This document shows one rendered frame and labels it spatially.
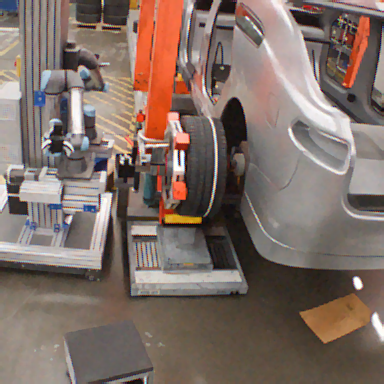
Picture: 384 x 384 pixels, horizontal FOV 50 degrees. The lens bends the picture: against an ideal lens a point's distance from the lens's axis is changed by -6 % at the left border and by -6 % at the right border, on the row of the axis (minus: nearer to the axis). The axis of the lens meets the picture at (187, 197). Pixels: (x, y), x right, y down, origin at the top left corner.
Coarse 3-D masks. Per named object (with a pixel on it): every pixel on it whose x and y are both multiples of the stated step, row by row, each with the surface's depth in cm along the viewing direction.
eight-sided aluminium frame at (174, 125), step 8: (176, 120) 281; (168, 128) 285; (176, 128) 280; (168, 136) 299; (168, 152) 310; (176, 152) 260; (176, 160) 259; (176, 168) 257; (168, 176) 308; (176, 176) 259; (168, 184) 307; (168, 192) 305; (168, 200) 276; (176, 200) 269; (168, 208) 287
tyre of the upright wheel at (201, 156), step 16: (192, 128) 262; (208, 128) 265; (192, 144) 256; (208, 144) 259; (224, 144) 261; (192, 160) 255; (208, 160) 257; (224, 160) 259; (192, 176) 256; (208, 176) 258; (224, 176) 259; (192, 192) 260; (208, 192) 262; (176, 208) 295; (192, 208) 271; (208, 208) 272
